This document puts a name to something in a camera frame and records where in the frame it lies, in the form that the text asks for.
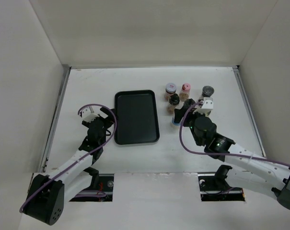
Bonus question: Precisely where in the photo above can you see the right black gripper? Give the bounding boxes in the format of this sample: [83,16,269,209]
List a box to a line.
[174,105,207,146]

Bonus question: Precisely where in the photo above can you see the blue label silver lid jar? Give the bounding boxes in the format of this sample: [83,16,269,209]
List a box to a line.
[171,115,181,128]

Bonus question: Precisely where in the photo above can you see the small black cap spice bottle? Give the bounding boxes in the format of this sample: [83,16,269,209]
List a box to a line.
[167,93,180,114]

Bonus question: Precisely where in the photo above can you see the white lid red label jar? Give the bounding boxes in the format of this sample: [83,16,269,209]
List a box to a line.
[164,82,177,101]

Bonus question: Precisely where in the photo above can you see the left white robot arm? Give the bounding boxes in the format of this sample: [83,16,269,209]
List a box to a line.
[19,104,117,226]

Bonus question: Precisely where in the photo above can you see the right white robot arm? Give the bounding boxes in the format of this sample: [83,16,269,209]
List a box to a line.
[174,103,290,210]

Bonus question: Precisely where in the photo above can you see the black lid grinder bottle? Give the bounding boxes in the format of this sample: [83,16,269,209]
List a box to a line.
[183,98,196,109]

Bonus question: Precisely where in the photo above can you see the pink lid spice bottle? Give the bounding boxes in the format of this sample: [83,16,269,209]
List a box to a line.
[179,83,191,102]

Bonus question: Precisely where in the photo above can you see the black plastic tray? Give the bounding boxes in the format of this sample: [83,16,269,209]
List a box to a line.
[115,90,160,145]

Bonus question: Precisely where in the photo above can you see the clear lid pepper grinder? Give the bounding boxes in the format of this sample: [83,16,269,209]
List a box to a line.
[199,85,215,100]

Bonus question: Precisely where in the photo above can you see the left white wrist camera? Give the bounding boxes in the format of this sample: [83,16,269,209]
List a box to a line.
[79,106,98,123]

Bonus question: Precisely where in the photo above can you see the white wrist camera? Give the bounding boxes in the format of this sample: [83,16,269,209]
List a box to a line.
[193,97,214,117]
[79,106,98,123]

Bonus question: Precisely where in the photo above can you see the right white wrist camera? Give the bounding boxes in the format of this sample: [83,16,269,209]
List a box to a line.
[193,97,214,117]

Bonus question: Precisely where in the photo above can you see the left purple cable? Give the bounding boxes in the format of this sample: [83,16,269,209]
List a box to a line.
[20,103,118,213]

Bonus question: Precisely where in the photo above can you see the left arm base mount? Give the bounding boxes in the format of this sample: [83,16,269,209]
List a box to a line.
[70,167,115,202]

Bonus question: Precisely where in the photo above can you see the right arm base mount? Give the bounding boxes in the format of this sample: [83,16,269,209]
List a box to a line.
[198,165,245,202]

